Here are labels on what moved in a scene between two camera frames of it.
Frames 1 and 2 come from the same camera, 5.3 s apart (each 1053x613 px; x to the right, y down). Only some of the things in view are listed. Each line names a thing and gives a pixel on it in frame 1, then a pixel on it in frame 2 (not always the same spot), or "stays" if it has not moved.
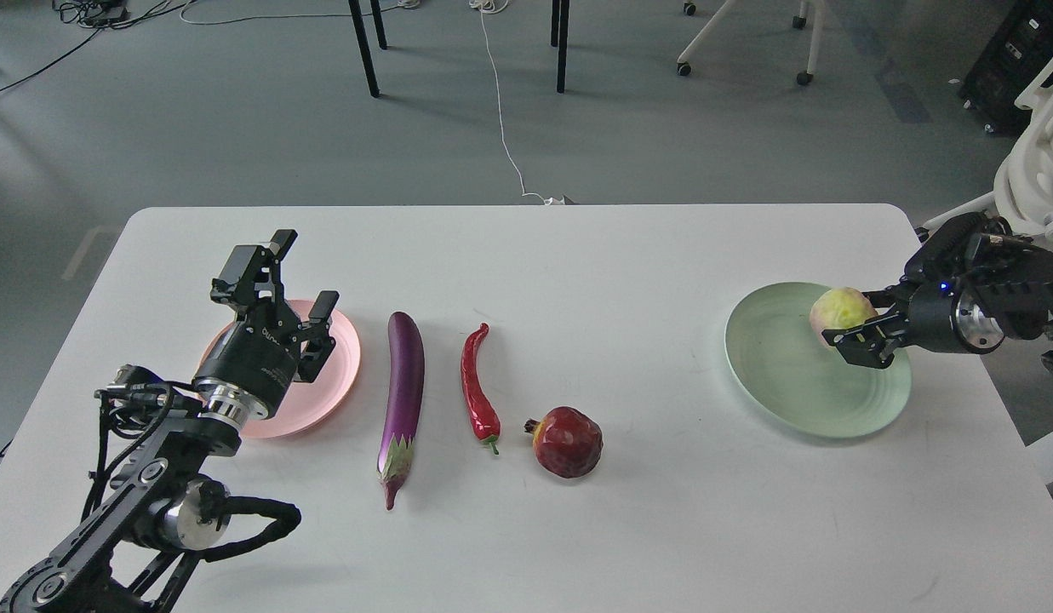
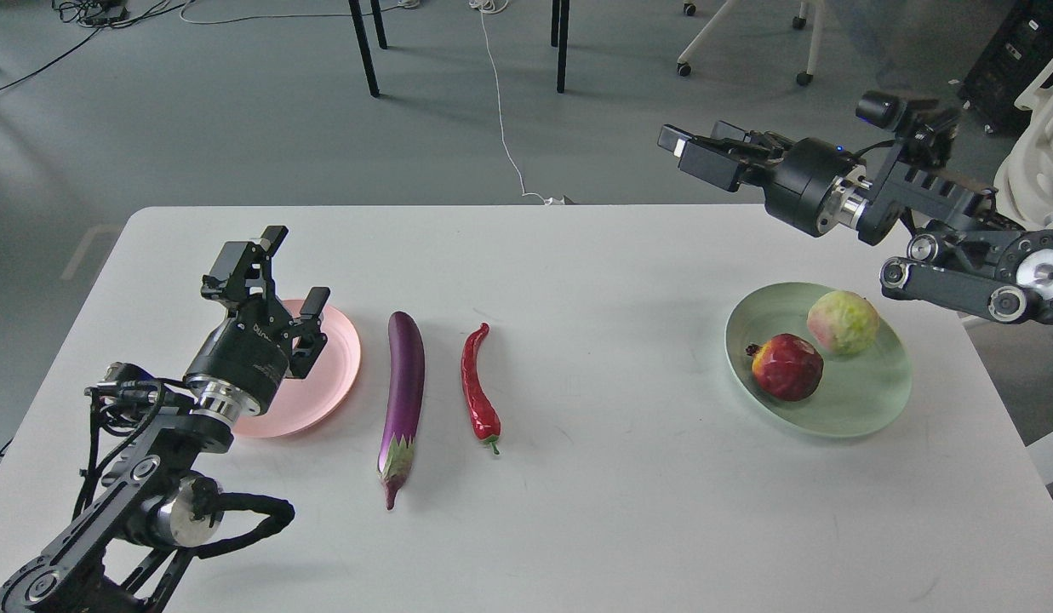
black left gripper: [256, 358] stays
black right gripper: [929, 324] -> [819, 186]
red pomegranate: [567, 441] -> [786, 367]
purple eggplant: [404, 398] stays
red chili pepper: [484, 420] stays
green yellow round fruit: [839, 308] stays
